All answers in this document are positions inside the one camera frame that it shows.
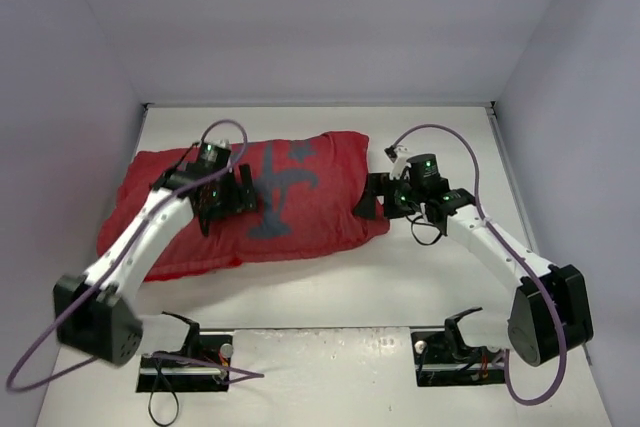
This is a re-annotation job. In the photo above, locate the red navy pillowcase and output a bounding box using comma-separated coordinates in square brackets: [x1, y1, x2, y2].
[95, 130, 391, 283]

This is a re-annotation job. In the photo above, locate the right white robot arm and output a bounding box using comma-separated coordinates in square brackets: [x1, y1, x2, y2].
[353, 146, 594, 366]

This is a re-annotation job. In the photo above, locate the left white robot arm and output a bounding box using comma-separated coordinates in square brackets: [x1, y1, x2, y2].
[53, 141, 258, 366]

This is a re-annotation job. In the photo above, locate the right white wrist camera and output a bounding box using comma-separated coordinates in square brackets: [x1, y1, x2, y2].
[384, 144, 411, 181]

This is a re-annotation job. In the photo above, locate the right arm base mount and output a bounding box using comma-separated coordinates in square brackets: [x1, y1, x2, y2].
[410, 307, 505, 388]

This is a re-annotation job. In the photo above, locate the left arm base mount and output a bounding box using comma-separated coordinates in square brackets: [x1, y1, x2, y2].
[135, 311, 234, 393]

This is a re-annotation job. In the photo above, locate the thin black wire loop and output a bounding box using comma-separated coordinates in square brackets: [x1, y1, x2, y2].
[147, 369, 180, 426]

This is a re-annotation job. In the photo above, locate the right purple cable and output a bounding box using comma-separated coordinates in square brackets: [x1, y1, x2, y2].
[393, 123, 569, 406]

